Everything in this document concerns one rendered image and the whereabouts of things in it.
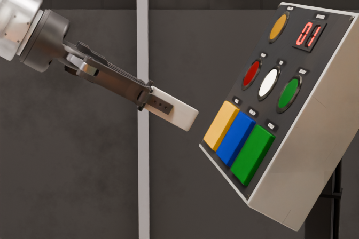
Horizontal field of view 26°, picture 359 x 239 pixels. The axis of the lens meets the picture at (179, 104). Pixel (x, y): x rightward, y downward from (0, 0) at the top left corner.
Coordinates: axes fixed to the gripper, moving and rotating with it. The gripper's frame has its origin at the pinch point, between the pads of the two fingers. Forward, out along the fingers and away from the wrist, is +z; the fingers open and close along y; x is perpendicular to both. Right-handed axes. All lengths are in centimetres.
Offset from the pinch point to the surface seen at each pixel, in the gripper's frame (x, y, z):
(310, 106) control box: 9.2, 7.0, 14.1
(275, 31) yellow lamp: 17.0, -19.4, 12.9
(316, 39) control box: 17.6, -1.1, 13.1
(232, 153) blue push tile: -1.9, -6.4, 12.6
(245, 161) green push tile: -1.4, 0.4, 12.5
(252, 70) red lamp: 9.9, -19.4, 12.9
